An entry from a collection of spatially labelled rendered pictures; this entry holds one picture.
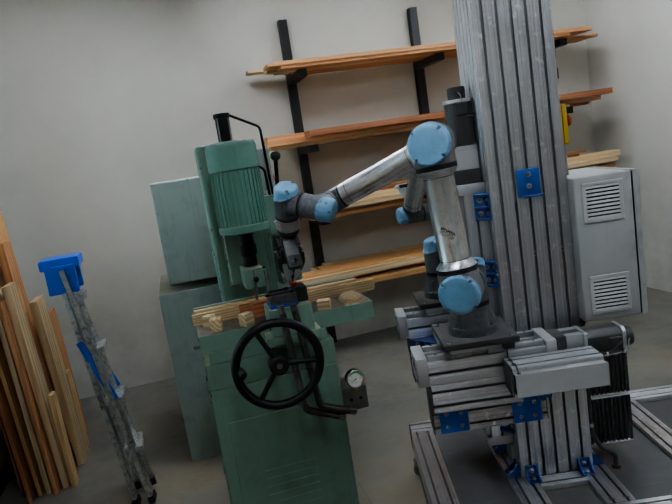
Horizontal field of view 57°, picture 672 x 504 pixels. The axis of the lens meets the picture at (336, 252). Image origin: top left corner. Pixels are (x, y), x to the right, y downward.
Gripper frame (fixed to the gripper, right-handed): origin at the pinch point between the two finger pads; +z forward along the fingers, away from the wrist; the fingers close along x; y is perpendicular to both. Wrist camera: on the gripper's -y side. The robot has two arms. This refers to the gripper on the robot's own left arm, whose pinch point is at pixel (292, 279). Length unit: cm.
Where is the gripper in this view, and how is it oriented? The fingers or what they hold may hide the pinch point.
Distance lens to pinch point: 204.3
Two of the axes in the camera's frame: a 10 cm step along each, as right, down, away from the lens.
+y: -2.9, -5.9, 7.5
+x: -9.6, 1.8, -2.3
